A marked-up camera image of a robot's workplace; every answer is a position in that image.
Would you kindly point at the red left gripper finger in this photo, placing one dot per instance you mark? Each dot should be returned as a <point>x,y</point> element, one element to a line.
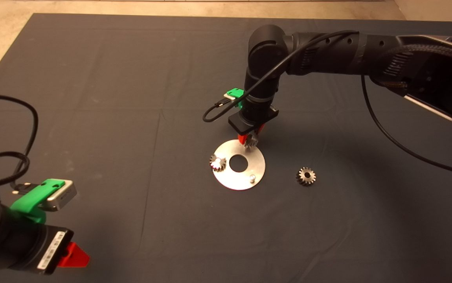
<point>74,257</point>

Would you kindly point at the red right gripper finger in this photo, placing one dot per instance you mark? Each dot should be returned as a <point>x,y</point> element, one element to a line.
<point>241,138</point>
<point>260,128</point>

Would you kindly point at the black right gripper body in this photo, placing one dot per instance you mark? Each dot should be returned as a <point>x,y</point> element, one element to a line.
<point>255,116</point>

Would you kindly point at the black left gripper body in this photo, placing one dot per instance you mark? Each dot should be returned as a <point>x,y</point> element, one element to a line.
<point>41,249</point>

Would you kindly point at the small steel planetary gear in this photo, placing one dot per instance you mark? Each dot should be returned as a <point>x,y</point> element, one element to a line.
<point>216,165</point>
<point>252,141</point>
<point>301,180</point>

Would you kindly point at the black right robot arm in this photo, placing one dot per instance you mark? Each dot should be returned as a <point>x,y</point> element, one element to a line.
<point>328,51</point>

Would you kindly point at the round metal carrier plate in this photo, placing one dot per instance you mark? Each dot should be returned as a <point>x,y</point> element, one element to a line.
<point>245,181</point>

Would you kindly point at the dark grey table cloth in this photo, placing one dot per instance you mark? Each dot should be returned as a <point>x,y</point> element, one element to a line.
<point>131,78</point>

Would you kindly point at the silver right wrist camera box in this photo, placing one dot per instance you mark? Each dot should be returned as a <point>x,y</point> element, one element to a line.
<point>230,98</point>

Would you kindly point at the green right camera mount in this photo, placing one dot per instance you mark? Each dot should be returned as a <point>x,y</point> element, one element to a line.
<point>234,93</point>

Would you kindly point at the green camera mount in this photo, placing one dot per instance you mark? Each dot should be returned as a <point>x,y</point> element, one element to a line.
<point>29,200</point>
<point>234,93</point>

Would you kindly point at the green left camera mount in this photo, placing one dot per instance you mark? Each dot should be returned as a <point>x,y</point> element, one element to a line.
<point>29,200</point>

